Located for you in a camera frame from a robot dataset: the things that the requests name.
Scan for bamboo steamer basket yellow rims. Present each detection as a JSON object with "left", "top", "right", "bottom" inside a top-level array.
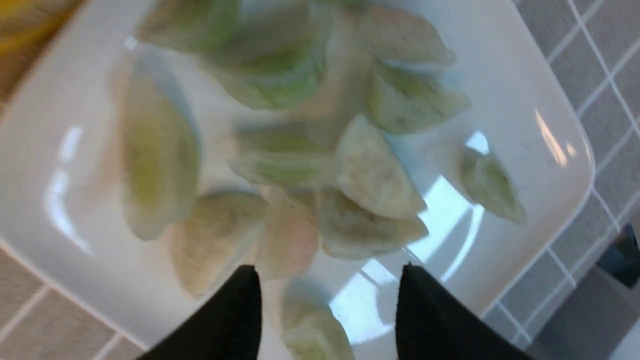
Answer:
[{"left": 0, "top": 0, "right": 83, "bottom": 103}]

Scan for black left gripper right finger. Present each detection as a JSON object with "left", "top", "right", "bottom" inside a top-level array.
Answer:
[{"left": 396, "top": 264, "right": 531, "bottom": 360}]

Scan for grey checkered tablecloth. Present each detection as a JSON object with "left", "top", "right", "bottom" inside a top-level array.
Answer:
[{"left": 1, "top": 0, "right": 639, "bottom": 360}]

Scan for green dumpling bottom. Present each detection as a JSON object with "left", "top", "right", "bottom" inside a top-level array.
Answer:
[{"left": 280, "top": 277, "right": 355, "bottom": 360}]

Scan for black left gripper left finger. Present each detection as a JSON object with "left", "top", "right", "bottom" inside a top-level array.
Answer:
[{"left": 139, "top": 265, "right": 263, "bottom": 360}]

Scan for pink dumpling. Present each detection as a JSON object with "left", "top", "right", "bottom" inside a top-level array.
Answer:
[{"left": 254, "top": 187, "right": 320, "bottom": 281}]

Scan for green dumpling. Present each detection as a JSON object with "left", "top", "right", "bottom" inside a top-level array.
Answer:
[
  {"left": 121, "top": 67, "right": 201, "bottom": 240},
  {"left": 135, "top": 0, "right": 332, "bottom": 110},
  {"left": 228, "top": 125, "right": 343, "bottom": 189},
  {"left": 365, "top": 61, "right": 473, "bottom": 135},
  {"left": 280, "top": 277, "right": 355, "bottom": 360},
  {"left": 459, "top": 146, "right": 526, "bottom": 225}
]

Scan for white dumpling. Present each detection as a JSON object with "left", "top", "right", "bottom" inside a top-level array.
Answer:
[
  {"left": 316, "top": 187, "right": 429, "bottom": 260},
  {"left": 335, "top": 114, "right": 428, "bottom": 218}
]

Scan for pale dumpling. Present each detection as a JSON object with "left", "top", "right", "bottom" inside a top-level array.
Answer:
[
  {"left": 354, "top": 5, "right": 457, "bottom": 66},
  {"left": 170, "top": 191, "right": 268, "bottom": 299}
]

